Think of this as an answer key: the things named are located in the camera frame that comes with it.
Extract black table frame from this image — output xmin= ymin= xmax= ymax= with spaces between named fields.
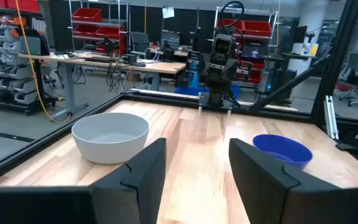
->
xmin=0 ymin=0 xmax=358 ymax=187

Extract white office chair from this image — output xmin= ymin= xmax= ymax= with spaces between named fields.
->
xmin=336 ymin=52 xmax=358 ymax=113

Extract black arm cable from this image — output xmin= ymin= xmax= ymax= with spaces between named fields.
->
xmin=220 ymin=0 xmax=246 ymax=35

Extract blue floor bin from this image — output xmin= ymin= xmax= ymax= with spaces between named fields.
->
xmin=173 ymin=83 xmax=241 ymax=100

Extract wooden desk grey legs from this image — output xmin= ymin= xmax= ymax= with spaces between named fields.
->
xmin=18 ymin=52 xmax=187 ymax=121

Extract white bowl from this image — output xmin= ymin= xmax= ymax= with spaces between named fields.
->
xmin=71 ymin=112 xmax=150 ymax=165

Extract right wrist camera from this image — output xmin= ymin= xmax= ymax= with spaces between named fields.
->
xmin=213 ymin=33 xmax=238 ymax=58

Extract yellow cable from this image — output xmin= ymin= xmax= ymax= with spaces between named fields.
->
xmin=14 ymin=0 xmax=73 ymax=124

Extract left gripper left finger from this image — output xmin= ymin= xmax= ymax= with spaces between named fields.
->
xmin=0 ymin=138 xmax=168 ymax=224

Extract silver aluminium bracket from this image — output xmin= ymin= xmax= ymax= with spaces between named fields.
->
xmin=323 ymin=95 xmax=339 ymax=140

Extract metal rack with red bins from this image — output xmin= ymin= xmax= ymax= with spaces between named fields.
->
xmin=68 ymin=0 xmax=131 ymax=57
xmin=213 ymin=5 xmax=278 ymax=90

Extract white paper sign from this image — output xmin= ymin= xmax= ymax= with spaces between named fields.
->
xmin=162 ymin=6 xmax=175 ymax=19

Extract dark office chair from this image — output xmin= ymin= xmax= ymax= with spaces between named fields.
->
xmin=130 ymin=31 xmax=152 ymax=60

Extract rack of grey bins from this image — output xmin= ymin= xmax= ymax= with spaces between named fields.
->
xmin=0 ymin=6 xmax=58 ymax=115

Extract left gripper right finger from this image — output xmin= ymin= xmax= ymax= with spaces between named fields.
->
xmin=228 ymin=138 xmax=358 ymax=224

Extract large red bin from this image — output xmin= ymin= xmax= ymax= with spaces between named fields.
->
xmin=5 ymin=0 xmax=40 ymax=14

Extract white column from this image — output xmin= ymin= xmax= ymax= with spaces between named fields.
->
xmin=287 ymin=0 xmax=339 ymax=76

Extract blue bowl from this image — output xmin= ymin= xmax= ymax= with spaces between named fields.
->
xmin=252 ymin=134 xmax=313 ymax=170

